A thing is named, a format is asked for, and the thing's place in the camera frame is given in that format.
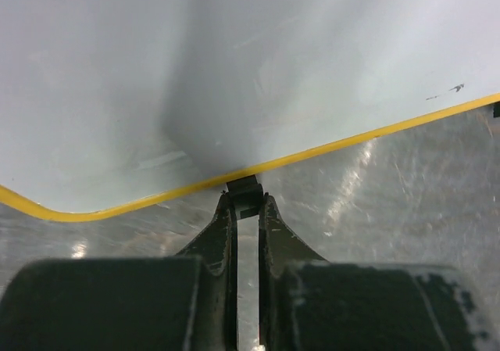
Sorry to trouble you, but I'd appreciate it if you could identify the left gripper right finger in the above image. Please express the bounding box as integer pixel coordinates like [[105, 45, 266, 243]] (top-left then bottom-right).
[[259, 195, 499, 350]]

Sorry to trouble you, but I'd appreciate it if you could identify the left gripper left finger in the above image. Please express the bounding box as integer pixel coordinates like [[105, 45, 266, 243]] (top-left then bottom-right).
[[1, 194, 238, 350]]

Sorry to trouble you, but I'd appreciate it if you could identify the yellow framed whiteboard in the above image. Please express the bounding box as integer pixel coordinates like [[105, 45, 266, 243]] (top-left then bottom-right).
[[1, 0, 499, 222]]

